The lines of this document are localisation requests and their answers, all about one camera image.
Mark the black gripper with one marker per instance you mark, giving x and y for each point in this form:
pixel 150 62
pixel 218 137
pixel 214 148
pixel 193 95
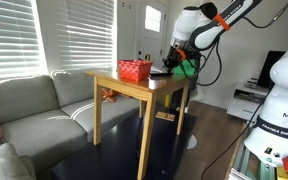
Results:
pixel 175 57

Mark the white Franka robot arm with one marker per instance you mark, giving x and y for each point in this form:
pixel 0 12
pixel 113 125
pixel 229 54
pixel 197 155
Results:
pixel 190 20

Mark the green cloth object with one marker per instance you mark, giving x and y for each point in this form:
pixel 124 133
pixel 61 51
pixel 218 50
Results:
pixel 187 68

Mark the white door with window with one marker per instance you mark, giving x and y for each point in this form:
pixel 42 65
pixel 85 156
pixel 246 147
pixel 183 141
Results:
pixel 152 40

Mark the red woven basket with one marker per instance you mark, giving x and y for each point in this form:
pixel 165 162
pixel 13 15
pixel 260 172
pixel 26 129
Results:
pixel 134 70

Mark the yellow object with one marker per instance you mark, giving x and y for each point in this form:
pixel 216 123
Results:
pixel 168 100

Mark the orange book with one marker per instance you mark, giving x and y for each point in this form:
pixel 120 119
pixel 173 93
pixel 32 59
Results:
pixel 165 116

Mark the orange toy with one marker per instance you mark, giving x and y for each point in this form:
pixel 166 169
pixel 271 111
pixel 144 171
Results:
pixel 109 95

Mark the black set-top box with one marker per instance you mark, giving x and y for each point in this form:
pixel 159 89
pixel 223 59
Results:
pixel 252 83

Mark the white television stand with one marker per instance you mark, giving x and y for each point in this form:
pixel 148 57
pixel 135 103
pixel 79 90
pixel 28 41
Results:
pixel 245 106

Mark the narrow white window blind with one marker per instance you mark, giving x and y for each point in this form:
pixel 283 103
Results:
pixel 84 33

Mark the black television screen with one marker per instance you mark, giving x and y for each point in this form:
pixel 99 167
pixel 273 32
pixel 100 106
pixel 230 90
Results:
pixel 272 68

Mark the aluminium robot mounting stand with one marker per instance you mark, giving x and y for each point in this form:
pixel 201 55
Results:
pixel 250 163

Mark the grey fabric sofa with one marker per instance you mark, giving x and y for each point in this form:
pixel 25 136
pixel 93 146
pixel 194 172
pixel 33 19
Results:
pixel 34 100

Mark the wide white window blind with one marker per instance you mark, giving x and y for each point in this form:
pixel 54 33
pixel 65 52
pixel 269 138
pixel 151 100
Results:
pixel 10 36

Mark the cream cushion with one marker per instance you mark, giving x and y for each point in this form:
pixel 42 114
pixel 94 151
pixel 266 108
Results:
pixel 2 163

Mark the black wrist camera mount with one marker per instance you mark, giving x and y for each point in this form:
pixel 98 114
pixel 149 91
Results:
pixel 193 55

